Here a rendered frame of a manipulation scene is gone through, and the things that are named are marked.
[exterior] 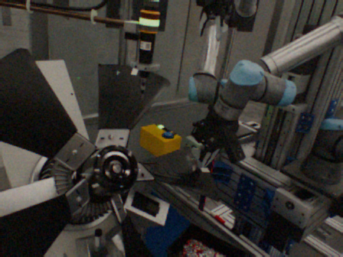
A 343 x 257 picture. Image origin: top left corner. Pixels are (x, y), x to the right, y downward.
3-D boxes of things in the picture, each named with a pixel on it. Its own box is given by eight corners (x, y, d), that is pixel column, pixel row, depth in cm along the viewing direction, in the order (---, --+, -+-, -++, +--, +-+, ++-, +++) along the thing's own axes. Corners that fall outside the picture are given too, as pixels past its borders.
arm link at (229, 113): (249, 107, 84) (232, 112, 79) (242, 120, 87) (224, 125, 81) (231, 92, 88) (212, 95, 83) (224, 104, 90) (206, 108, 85)
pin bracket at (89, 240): (74, 239, 91) (86, 239, 84) (92, 234, 94) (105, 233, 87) (77, 260, 90) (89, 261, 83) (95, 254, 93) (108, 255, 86)
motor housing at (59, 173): (48, 237, 87) (64, 235, 77) (26, 159, 89) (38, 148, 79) (118, 207, 102) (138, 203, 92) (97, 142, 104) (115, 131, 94)
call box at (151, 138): (138, 148, 138) (140, 126, 134) (155, 142, 145) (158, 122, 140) (161, 164, 128) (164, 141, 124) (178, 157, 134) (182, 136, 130)
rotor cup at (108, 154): (70, 206, 78) (91, 201, 68) (67, 151, 81) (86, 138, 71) (122, 201, 86) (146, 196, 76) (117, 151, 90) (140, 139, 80)
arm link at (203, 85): (216, 102, 142) (236, -2, 153) (184, 96, 144) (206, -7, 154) (214, 108, 154) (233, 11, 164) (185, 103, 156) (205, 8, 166)
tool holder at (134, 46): (118, 66, 72) (120, 21, 68) (128, 60, 78) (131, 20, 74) (155, 73, 70) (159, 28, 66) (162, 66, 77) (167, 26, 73)
